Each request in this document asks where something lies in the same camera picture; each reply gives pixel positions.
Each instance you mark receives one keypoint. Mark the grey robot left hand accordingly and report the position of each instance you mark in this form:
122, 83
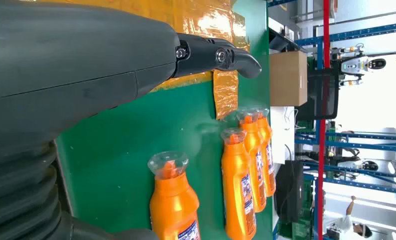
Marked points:
68, 56

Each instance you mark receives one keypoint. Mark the orange detergent bottle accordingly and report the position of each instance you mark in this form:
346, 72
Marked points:
232, 185
250, 142
174, 205
263, 127

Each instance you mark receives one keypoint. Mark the green top table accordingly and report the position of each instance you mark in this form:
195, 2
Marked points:
124, 139

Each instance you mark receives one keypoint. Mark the yellow taped sheet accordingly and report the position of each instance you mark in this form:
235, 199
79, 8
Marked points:
201, 20

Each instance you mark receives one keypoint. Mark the brown cardboard box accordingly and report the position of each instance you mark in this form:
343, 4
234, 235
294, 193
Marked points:
287, 79

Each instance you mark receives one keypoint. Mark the red metal pole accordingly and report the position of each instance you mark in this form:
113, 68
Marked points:
326, 33

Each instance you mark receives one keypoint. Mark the blue metal shelving rack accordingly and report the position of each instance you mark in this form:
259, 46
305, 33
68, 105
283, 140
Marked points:
350, 33

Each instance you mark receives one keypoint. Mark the white humanoid robot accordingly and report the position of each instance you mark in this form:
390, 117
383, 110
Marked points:
353, 64

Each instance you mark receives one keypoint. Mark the person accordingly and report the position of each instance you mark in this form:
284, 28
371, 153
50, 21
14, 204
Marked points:
345, 225

